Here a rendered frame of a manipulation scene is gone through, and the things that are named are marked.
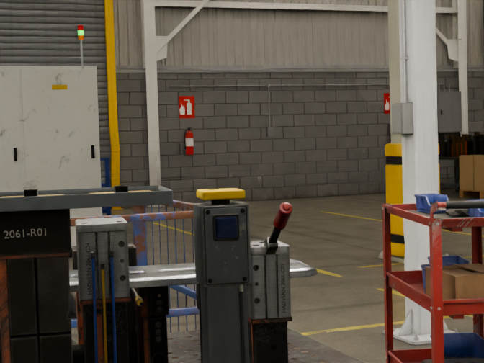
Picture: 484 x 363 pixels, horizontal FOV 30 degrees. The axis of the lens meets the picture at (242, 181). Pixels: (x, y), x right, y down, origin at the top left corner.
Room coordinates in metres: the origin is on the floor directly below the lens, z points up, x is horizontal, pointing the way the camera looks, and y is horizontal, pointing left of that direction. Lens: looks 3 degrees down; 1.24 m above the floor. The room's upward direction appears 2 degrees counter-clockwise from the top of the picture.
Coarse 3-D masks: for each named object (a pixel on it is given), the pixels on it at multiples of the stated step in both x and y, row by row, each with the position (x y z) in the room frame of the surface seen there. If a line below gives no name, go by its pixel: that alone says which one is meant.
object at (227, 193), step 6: (198, 192) 1.27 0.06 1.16; (204, 192) 1.24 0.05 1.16; (210, 192) 1.24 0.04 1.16; (216, 192) 1.24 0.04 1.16; (222, 192) 1.24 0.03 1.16; (228, 192) 1.24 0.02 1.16; (234, 192) 1.25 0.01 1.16; (240, 192) 1.25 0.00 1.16; (204, 198) 1.24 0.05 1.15; (210, 198) 1.24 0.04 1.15; (216, 198) 1.24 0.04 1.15; (222, 198) 1.24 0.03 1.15; (228, 198) 1.24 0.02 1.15; (234, 198) 1.25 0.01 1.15; (240, 198) 1.25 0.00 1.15; (216, 204) 1.26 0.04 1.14; (222, 204) 1.26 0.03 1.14
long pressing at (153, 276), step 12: (168, 264) 1.66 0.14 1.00; (180, 264) 1.66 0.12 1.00; (192, 264) 1.65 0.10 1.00; (300, 264) 1.61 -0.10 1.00; (72, 276) 1.57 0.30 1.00; (132, 276) 1.54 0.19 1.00; (144, 276) 1.53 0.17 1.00; (156, 276) 1.51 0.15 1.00; (168, 276) 1.50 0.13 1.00; (180, 276) 1.51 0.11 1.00; (192, 276) 1.51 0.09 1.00; (300, 276) 1.54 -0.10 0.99; (72, 288) 1.47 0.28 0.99
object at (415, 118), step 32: (416, 0) 5.24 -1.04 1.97; (416, 32) 5.24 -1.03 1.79; (416, 64) 5.24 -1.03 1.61; (416, 96) 5.24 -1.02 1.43; (416, 128) 5.24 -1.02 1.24; (416, 160) 5.24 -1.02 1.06; (416, 192) 5.24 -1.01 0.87; (416, 224) 5.24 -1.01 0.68; (416, 256) 5.24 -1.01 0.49; (416, 320) 5.26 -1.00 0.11
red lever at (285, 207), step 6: (282, 204) 1.31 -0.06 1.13; (288, 204) 1.31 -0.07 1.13; (282, 210) 1.31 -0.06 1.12; (288, 210) 1.31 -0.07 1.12; (276, 216) 1.33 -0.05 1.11; (282, 216) 1.31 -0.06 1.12; (288, 216) 1.31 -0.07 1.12; (276, 222) 1.34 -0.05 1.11; (282, 222) 1.33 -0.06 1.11; (276, 228) 1.36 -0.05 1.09; (282, 228) 1.35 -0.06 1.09; (276, 234) 1.37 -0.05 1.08; (270, 240) 1.39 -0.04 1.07; (276, 240) 1.39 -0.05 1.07; (264, 246) 1.41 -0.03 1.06; (270, 246) 1.39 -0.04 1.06; (276, 246) 1.40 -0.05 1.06; (270, 252) 1.41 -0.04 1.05
